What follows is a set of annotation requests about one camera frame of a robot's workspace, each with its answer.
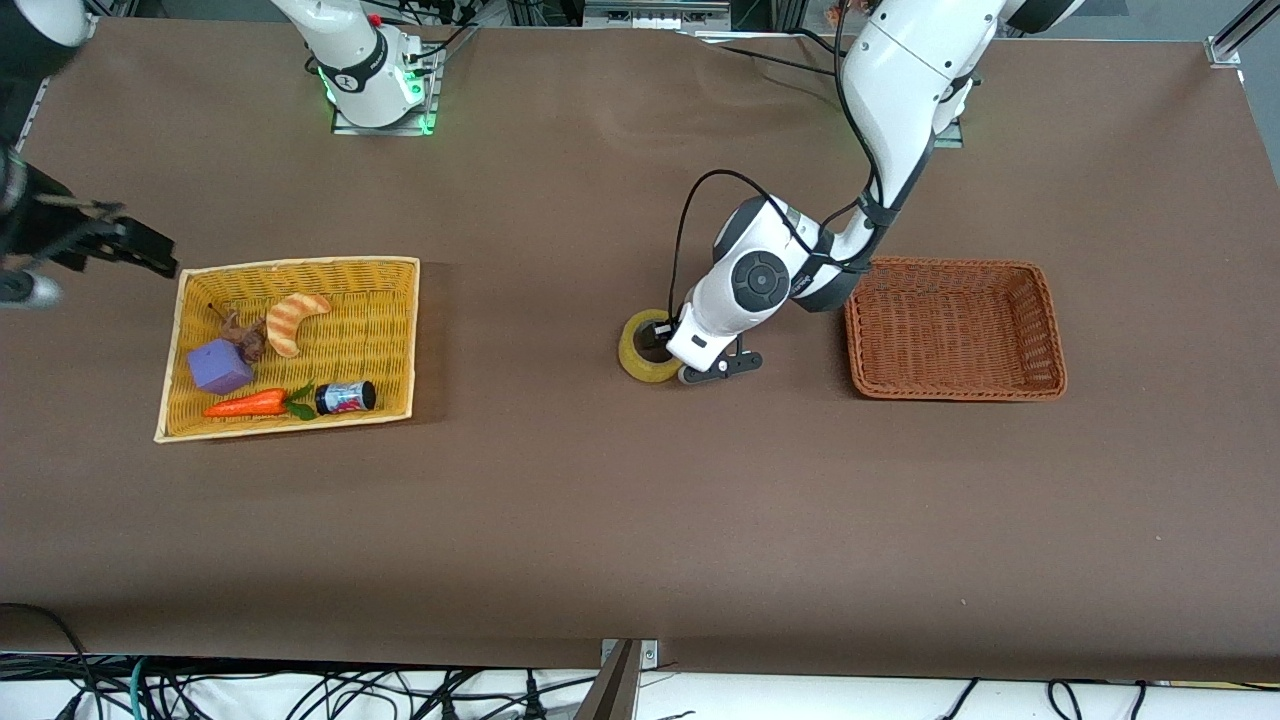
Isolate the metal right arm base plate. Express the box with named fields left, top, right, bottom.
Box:
left=330, top=45, right=441, bottom=136

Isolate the small dark can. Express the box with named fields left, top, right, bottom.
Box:
left=314, top=380, right=378, bottom=416

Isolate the orange toy carrot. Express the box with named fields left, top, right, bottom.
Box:
left=203, top=383, right=318, bottom=421

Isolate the clear packing tape roll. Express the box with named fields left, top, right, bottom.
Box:
left=617, top=309, right=686, bottom=385

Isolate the grey metal box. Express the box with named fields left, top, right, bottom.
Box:
left=580, top=0, right=733, bottom=31

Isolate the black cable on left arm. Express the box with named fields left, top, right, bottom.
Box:
left=668, top=0, right=887, bottom=316

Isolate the purple foam cube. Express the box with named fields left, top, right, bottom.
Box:
left=187, top=339, right=256, bottom=396

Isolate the aluminium corner profile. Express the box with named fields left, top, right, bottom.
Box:
left=1205, top=0, right=1280, bottom=69

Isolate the toy croissant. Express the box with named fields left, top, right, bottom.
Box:
left=265, top=292, right=333, bottom=359

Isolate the metal table clamp bracket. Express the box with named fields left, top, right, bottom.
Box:
left=575, top=638, right=661, bottom=720

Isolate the brown toy lion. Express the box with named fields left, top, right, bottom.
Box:
left=207, top=303, right=269, bottom=363

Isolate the brown wicker basket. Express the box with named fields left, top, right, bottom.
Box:
left=842, top=257, right=1068, bottom=402

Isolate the black looping floor cable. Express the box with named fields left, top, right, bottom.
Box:
left=0, top=602, right=103, bottom=706

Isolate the black cable along table edge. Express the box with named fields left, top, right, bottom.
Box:
left=700, top=30, right=846, bottom=81

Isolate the yellow wicker basket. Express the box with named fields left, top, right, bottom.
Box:
left=153, top=257, right=421, bottom=444

